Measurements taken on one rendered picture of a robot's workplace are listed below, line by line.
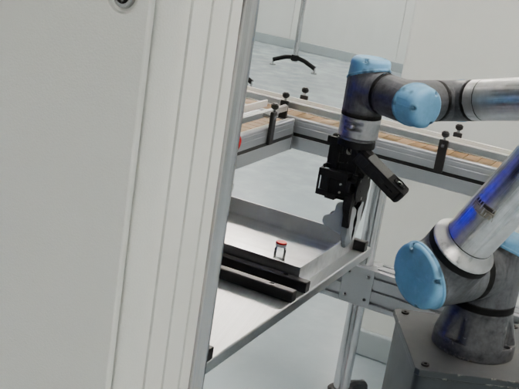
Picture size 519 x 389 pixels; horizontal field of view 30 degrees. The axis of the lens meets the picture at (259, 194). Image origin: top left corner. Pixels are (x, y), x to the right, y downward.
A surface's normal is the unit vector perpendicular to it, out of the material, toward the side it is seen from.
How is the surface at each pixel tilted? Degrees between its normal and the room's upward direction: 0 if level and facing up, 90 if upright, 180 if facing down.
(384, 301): 90
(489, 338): 73
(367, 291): 90
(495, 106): 110
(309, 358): 0
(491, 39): 90
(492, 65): 90
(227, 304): 0
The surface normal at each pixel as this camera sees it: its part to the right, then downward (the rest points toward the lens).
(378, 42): -0.45, 0.20
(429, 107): 0.59, 0.32
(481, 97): -0.79, -0.02
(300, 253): 0.15, -0.94
